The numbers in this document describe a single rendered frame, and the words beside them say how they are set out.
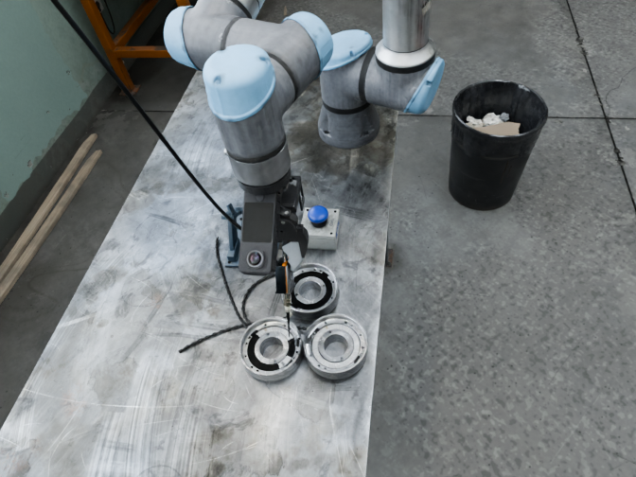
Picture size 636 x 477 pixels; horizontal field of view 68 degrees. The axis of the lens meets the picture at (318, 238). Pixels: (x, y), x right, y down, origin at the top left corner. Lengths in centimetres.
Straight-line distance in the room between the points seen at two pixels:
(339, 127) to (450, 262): 96
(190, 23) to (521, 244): 161
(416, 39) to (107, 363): 81
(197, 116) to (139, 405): 77
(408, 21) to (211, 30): 40
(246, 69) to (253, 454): 55
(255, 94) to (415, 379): 130
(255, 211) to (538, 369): 131
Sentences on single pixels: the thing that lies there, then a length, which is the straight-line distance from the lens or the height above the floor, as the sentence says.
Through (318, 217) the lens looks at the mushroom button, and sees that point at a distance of 89.
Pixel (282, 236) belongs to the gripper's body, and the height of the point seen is 103.
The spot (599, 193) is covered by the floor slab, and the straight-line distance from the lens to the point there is 231.
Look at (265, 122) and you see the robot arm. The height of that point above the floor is 123.
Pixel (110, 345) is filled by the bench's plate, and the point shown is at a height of 80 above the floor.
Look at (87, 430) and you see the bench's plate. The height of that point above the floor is 80.
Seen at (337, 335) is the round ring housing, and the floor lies 82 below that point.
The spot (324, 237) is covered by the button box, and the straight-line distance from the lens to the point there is 90.
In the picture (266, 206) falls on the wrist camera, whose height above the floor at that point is 110.
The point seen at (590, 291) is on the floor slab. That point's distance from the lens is 198.
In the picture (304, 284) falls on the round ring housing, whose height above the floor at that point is 82.
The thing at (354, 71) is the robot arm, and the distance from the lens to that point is 103.
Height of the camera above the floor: 155
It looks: 51 degrees down
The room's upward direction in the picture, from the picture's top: 9 degrees counter-clockwise
